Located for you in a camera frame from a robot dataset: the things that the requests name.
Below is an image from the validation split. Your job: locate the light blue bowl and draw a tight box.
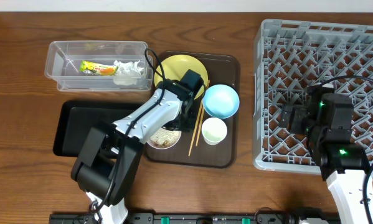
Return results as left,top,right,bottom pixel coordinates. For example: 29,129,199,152
203,84,240,119

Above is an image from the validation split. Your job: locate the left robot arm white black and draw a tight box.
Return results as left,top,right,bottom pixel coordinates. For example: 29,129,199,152
70,79,205,223

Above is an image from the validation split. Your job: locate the wooden chopstick left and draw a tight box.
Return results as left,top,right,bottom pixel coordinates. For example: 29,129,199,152
188,80,210,157

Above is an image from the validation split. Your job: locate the black food waste tray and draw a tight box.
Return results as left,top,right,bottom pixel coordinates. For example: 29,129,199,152
53,100,141,157

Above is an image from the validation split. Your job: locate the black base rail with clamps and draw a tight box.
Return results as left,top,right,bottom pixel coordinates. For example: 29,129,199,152
49,206,342,224

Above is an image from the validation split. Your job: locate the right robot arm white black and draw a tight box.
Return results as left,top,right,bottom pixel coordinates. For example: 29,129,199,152
279,93,373,223

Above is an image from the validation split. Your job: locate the wooden chopstick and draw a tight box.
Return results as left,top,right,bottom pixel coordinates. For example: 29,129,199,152
196,101,204,147
188,80,210,157

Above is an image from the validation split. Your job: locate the pale green cup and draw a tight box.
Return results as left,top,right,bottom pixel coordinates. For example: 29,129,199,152
201,118,227,146

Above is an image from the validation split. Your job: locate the yellow plate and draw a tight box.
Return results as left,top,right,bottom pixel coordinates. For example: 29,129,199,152
161,54,208,101

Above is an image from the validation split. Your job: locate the grey dishwasher rack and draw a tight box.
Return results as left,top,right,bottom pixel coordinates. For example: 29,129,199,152
253,19,373,177

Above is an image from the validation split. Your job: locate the white bowl with rice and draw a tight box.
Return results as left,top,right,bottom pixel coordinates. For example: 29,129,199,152
147,128,182,149

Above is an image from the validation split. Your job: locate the clear plastic waste bin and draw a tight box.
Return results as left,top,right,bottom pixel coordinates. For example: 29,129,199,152
45,40,153,91

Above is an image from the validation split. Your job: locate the dark brown serving tray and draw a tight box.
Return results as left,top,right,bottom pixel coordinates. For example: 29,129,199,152
144,52,240,169

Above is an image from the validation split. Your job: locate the wooden chopstick right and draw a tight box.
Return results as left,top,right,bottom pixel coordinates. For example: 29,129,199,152
196,101,204,147

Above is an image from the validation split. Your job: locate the green orange snack wrapper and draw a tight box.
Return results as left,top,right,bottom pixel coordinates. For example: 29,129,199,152
79,60,118,76

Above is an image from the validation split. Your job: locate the crumpled white tissue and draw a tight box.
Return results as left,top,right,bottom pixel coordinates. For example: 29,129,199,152
113,60,144,85

